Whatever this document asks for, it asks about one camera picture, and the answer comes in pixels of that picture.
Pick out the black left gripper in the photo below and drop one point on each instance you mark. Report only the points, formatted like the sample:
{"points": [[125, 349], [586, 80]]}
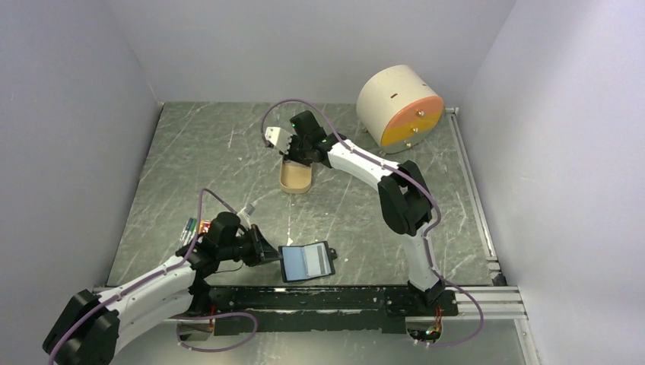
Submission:
{"points": [[262, 251]]}

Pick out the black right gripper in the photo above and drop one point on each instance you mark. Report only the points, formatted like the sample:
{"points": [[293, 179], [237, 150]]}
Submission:
{"points": [[290, 157]]}

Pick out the black leather card holder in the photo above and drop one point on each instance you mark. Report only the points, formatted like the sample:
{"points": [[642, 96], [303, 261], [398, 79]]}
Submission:
{"points": [[307, 262]]}

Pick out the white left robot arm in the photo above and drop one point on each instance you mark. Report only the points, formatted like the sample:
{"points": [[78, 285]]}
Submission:
{"points": [[93, 328]]}

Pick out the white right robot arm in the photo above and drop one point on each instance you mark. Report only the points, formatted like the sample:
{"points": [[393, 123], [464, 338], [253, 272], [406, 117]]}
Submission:
{"points": [[404, 198]]}

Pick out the rainbow striped card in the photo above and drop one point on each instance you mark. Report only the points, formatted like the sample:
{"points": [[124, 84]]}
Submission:
{"points": [[193, 227]]}

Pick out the beige oval tray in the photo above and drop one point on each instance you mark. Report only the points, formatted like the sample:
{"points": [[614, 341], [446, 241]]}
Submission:
{"points": [[295, 178]]}

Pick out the cream round drawer cabinet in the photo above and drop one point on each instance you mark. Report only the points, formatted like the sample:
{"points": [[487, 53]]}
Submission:
{"points": [[398, 108]]}

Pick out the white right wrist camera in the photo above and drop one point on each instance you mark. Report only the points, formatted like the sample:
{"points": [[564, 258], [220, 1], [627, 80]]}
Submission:
{"points": [[278, 138]]}

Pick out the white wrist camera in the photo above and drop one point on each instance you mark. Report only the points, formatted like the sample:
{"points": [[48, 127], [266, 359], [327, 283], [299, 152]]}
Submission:
{"points": [[278, 138], [245, 214]]}

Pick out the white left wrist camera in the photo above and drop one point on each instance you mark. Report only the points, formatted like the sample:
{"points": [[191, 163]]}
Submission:
{"points": [[245, 214]]}

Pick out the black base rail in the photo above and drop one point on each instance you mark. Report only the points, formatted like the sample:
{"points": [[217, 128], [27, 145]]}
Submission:
{"points": [[311, 308]]}

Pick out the aluminium side rail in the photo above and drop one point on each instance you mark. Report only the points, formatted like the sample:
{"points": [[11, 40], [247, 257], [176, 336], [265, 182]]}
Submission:
{"points": [[495, 272]]}

